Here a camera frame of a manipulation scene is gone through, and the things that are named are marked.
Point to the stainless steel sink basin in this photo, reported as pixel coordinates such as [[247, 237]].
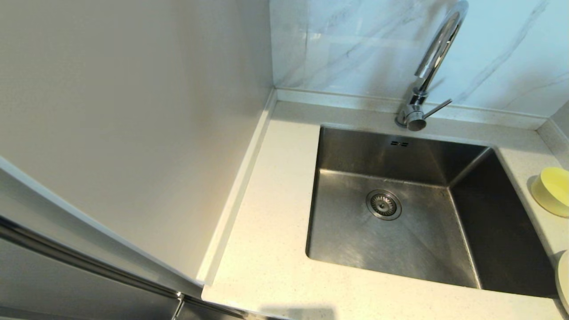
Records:
[[400, 249]]

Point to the yellow plastic bowl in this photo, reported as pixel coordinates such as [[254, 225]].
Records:
[[553, 191]]

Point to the round metal drain strainer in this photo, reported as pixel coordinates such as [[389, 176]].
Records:
[[383, 205]]

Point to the chrome gooseneck faucet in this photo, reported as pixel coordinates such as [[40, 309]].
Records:
[[438, 44]]

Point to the white ceramic bowl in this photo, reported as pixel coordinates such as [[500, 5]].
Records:
[[564, 280]]

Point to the tall grey cabinet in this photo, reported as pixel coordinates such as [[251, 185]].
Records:
[[133, 111]]

